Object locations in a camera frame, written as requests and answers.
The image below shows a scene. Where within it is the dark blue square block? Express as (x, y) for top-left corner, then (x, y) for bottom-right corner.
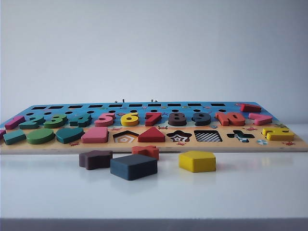
(110, 154), (158, 181)

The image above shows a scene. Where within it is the red number seven piece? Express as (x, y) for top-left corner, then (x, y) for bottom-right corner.
(145, 112), (162, 127)

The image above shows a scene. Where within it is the red triangle block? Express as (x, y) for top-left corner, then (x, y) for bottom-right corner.
(138, 127), (166, 142)

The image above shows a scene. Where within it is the brown number eight piece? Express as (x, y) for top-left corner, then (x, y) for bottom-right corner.
(167, 112), (187, 127)

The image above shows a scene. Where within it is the yellow number six piece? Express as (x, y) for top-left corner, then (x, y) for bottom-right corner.
(120, 112), (140, 127)

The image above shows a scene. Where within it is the orange cross block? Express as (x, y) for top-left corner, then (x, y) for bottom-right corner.
(131, 145), (160, 161)

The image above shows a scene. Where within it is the dark blue number nine piece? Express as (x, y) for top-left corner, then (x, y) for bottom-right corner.
(192, 112), (212, 127)

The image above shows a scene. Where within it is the pink number five piece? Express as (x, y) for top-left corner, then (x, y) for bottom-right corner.
(94, 112), (116, 128)

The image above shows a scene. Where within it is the colourful wooden puzzle board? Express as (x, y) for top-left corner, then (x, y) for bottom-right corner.
(0, 101), (308, 155)

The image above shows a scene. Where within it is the pink trapezoid block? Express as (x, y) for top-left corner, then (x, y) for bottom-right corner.
(81, 126), (109, 144)

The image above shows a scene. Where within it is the yellow pentagon block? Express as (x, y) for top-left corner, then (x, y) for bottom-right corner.
(178, 151), (217, 173)

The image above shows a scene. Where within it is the teal number four piece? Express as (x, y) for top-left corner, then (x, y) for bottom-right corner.
(69, 113), (92, 128)

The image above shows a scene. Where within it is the orange number ten piece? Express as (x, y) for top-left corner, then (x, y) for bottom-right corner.
(216, 112), (246, 127)

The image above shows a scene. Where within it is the brown star block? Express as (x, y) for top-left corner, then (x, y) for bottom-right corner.
(78, 150), (114, 171)

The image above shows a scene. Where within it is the teal heart block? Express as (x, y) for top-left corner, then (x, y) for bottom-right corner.
(56, 127), (85, 144)

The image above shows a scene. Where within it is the red math sign piece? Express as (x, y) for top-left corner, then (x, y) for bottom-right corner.
(240, 103), (262, 113)

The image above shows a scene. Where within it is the green number three piece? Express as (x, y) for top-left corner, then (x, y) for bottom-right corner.
(44, 113), (68, 129)

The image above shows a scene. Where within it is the pink greater-than sign piece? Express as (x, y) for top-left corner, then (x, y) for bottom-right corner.
(248, 112), (272, 126)

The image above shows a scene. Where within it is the green oval block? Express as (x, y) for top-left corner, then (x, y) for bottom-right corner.
(26, 128), (56, 145)

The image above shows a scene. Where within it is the teal number two piece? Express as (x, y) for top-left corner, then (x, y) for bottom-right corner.
(19, 115), (45, 130)

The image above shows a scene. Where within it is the magenta number one piece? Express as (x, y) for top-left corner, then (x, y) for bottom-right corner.
(4, 115), (26, 130)

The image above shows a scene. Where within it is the teal rectangle block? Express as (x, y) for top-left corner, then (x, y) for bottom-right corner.
(2, 129), (26, 146)

